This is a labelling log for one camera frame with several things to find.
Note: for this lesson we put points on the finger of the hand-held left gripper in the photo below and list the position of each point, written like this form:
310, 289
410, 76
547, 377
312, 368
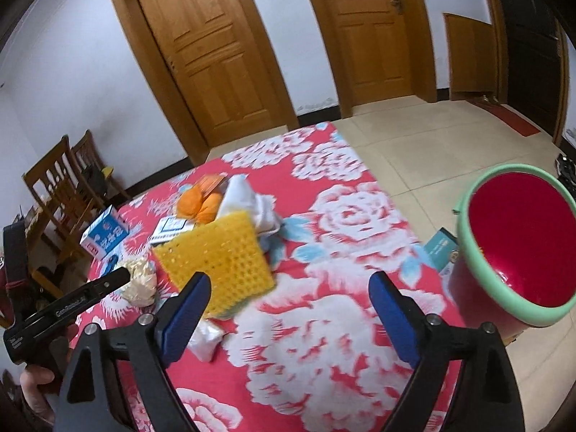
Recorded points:
110, 282

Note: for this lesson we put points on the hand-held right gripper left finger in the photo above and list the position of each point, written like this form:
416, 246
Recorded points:
184, 319

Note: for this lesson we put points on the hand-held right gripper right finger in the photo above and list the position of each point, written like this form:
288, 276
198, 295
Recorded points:
396, 319

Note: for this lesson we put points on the clear plastic wrapper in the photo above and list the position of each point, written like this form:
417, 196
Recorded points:
207, 337

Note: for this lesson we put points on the cream paper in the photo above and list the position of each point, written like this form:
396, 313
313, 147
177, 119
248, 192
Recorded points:
140, 281

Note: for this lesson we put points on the yellow perforated foam sheet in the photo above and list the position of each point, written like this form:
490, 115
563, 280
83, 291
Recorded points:
225, 256

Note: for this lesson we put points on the white plastic bag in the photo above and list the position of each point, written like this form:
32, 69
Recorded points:
243, 198

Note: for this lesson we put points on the red bucket with green rim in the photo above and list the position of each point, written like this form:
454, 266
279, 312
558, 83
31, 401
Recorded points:
517, 243

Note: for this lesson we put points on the person's left hand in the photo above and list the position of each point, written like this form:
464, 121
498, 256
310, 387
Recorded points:
38, 391

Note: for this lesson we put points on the small blue object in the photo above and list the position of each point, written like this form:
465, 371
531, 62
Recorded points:
110, 264

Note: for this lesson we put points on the blue white carton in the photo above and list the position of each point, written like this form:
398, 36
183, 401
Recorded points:
103, 234

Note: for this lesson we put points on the small white blue box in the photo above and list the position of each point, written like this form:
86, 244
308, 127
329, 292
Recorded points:
171, 230

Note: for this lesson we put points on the teal cardboard box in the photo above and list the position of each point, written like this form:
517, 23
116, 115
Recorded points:
441, 249

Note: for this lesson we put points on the dark cloth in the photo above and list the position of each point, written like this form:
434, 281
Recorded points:
94, 181

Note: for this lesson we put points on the wooden chair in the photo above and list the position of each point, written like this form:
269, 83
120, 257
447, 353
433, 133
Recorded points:
56, 189
96, 157

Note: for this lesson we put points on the red floral tablecloth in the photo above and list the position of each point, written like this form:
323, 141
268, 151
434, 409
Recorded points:
315, 243

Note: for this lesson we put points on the orange cloth bundle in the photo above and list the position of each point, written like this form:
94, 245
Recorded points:
198, 207

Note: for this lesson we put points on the orange cardboard box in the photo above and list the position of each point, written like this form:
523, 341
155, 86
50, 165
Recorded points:
211, 184

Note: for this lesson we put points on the black sneaker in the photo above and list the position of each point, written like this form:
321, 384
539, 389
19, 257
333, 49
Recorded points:
566, 164

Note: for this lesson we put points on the red doormat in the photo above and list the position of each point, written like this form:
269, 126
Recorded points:
508, 117

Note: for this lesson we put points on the plain wooden door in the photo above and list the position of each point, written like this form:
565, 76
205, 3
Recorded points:
211, 54

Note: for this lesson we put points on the black door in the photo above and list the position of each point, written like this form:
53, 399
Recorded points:
526, 40

